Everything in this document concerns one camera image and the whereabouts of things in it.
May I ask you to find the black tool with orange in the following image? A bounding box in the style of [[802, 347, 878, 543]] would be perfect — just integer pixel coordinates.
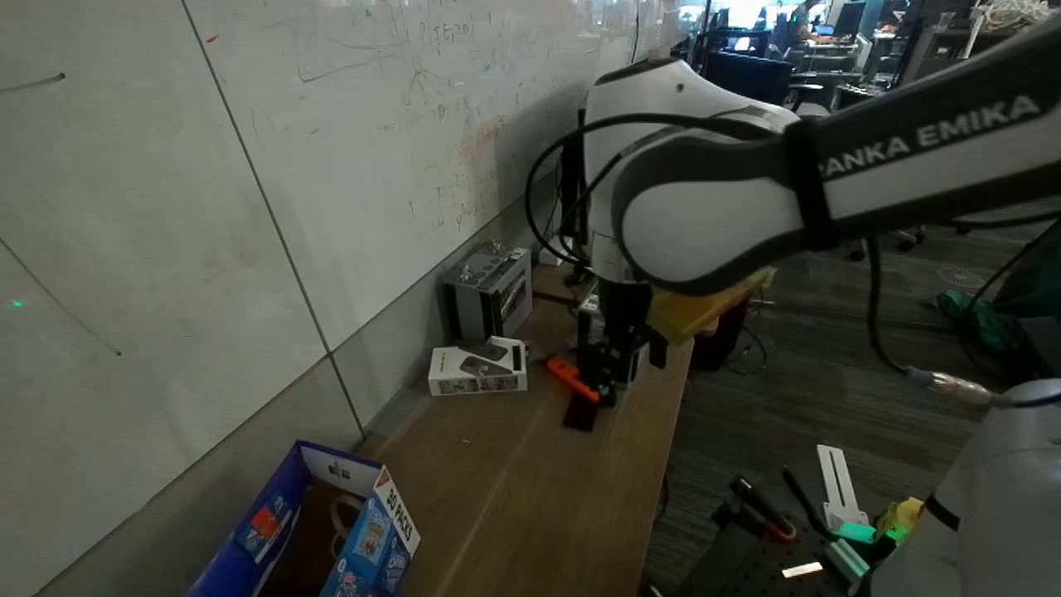
[[730, 473, 801, 543]]

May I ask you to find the yellow flat box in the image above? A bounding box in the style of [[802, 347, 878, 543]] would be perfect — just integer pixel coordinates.
[[647, 264, 777, 341]]

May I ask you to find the white plastic bracket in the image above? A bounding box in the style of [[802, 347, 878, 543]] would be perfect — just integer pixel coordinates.
[[817, 444, 869, 529]]

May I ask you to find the small black block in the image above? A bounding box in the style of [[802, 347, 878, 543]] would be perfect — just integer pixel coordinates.
[[563, 399, 602, 430]]

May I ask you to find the blue cardboard box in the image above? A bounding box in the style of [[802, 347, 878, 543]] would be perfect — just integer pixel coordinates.
[[186, 440, 423, 597]]

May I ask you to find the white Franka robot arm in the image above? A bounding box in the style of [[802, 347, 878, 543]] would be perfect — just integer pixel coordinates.
[[584, 16, 1061, 350]]

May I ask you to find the orange rectangular block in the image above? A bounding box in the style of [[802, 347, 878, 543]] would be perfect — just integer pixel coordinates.
[[544, 359, 602, 401]]

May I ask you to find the grey metal box rear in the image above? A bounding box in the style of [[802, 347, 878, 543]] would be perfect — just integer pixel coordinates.
[[444, 243, 532, 341]]

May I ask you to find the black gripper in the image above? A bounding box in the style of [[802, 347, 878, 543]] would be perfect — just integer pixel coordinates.
[[577, 277, 667, 403]]

